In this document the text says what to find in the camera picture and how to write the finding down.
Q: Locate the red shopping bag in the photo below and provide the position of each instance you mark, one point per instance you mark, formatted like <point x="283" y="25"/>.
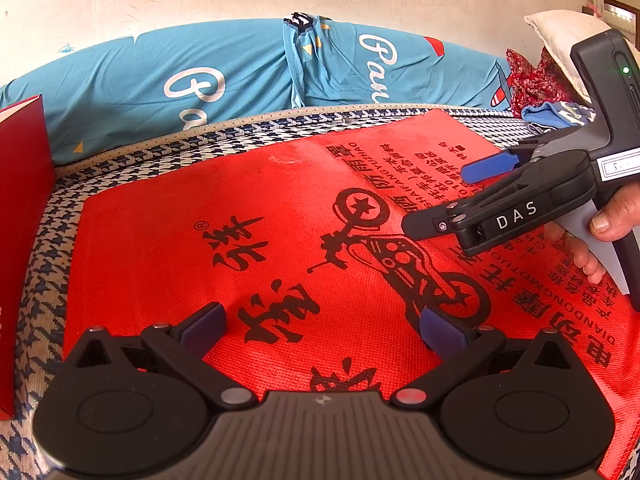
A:
<point x="275" y="200"/>

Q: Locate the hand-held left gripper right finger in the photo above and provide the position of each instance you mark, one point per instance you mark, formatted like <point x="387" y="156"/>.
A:
<point x="440" y="330"/>

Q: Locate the white pillow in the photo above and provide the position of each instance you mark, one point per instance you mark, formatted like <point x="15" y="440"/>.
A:
<point x="560" y="30"/>

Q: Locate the red floral cloth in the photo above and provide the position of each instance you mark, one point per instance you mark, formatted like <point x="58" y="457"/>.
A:
<point x="530" y="80"/>

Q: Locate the blue printed quilt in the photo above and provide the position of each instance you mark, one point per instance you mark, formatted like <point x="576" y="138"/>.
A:
<point x="150" y="75"/>

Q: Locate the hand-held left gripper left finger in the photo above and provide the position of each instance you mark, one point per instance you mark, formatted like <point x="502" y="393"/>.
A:
<point x="205" y="325"/>

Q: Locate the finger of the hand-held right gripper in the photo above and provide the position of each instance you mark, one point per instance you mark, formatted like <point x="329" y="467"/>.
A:
<point x="425" y="225"/>
<point x="490" y="167"/>

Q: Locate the blue white houndstooth mattress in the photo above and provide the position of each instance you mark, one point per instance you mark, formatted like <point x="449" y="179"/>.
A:
<point x="45" y="270"/>

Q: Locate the red shoe box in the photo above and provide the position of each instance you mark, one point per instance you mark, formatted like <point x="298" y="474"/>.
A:
<point x="20" y="210"/>

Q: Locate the blue patterned garment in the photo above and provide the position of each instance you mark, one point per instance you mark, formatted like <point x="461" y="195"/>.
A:
<point x="547" y="115"/>

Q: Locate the person's right hand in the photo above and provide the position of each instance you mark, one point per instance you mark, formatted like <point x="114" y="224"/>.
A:
<point x="615" y="215"/>

